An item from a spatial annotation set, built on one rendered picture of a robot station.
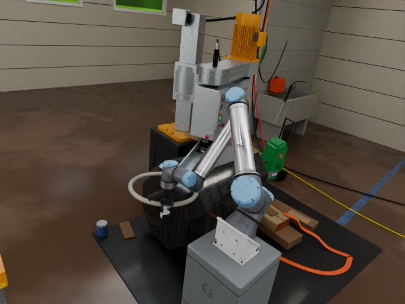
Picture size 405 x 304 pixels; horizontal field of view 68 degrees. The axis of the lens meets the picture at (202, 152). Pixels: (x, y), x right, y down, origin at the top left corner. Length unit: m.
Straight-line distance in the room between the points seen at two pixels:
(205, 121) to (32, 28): 6.23
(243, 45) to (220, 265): 1.96
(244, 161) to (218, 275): 0.62
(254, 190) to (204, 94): 1.10
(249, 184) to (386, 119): 5.84
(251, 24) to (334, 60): 4.68
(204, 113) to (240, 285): 1.33
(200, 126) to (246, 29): 1.00
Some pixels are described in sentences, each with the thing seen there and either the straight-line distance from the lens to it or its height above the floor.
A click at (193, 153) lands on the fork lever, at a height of 0.98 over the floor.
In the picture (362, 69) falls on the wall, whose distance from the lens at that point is 7.24.
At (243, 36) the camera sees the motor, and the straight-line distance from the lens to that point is 2.92.
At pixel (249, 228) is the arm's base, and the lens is 1.70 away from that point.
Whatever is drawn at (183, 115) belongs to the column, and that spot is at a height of 0.98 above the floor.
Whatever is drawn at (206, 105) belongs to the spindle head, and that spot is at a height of 1.41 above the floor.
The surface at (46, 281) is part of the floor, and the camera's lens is 2.90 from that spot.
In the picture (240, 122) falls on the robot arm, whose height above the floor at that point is 1.53.
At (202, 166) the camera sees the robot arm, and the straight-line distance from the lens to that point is 1.86.
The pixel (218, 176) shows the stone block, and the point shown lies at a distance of 2.71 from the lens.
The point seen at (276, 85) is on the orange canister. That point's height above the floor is 1.01.
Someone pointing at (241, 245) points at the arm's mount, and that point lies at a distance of 1.69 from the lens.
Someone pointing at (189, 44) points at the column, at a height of 1.75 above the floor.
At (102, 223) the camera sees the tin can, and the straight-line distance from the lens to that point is 3.12.
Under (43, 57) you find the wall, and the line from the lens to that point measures 8.29.
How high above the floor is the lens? 2.06
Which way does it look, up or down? 24 degrees down
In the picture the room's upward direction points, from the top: 7 degrees clockwise
